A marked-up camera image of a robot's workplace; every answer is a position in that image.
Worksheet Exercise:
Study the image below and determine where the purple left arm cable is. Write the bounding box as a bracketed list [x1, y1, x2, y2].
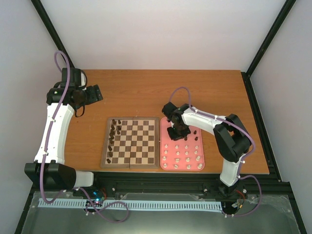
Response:
[40, 51, 130, 223]

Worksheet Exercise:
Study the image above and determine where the wooden chess board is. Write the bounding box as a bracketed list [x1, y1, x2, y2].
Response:
[100, 117, 160, 169]

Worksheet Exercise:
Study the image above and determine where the light blue cable duct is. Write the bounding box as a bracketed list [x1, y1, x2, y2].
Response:
[38, 198, 222, 213]

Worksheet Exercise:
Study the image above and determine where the black aluminium frame rail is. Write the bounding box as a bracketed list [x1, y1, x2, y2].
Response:
[16, 172, 306, 234]

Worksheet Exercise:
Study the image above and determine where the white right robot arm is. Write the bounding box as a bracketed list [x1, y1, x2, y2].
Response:
[162, 102, 255, 197]

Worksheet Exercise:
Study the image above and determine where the pink plastic tray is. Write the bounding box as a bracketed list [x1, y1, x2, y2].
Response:
[160, 117, 205, 172]

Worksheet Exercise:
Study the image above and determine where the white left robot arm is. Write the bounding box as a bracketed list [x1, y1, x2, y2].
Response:
[24, 68, 103, 196]

